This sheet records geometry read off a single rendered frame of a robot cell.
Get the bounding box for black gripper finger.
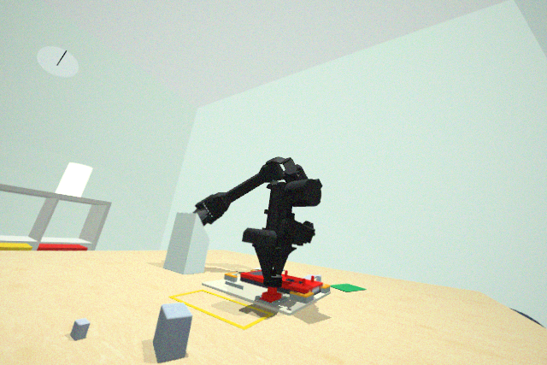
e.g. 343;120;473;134
273;245;296;275
252;244;282;282

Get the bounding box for green flat patch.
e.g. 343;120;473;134
330;283;367;292

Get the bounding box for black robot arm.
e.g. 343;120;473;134
193;156;323;244

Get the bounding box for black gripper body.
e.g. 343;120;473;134
242;205;303;248

